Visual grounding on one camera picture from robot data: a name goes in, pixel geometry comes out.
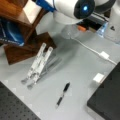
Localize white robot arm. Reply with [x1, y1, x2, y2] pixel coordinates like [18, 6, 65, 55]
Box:
[32, 0, 117, 24]

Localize black pen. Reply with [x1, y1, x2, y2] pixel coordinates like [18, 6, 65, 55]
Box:
[56, 82, 70, 108]

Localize small white block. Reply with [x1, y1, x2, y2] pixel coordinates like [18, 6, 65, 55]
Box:
[93, 73, 104, 83]

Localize blue book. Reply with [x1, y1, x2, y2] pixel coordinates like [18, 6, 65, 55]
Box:
[0, 18, 24, 46]

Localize black box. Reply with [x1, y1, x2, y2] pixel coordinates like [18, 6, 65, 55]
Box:
[87, 62, 120, 120]

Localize white cable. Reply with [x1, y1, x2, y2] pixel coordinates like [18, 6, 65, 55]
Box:
[73, 35, 119, 65]

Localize white cable adapter box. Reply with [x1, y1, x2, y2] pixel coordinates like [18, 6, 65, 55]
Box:
[99, 51, 109, 60]

